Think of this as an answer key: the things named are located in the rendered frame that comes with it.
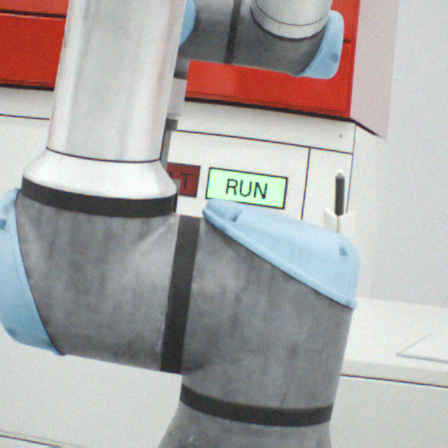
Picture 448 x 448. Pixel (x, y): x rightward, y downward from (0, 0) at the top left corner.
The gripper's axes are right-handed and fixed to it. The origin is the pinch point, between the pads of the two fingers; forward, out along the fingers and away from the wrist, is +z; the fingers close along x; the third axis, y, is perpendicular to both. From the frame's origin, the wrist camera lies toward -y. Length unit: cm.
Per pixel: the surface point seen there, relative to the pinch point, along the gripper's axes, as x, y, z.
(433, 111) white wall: -21, 207, -38
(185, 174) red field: 9, 58, -13
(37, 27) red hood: 36, 54, -34
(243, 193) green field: 0, 58, -12
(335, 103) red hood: -13, 54, -27
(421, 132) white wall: -18, 207, -31
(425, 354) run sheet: -32.7, 2.4, 0.5
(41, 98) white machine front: 35, 59, -23
